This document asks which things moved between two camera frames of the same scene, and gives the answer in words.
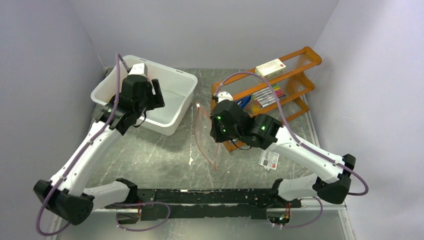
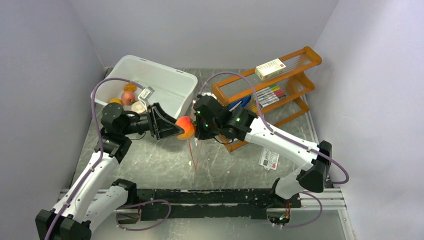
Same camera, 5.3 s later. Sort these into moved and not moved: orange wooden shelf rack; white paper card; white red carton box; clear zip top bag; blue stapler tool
Moved: clear zip top bag
Not moved: white paper card; blue stapler tool; orange wooden shelf rack; white red carton box
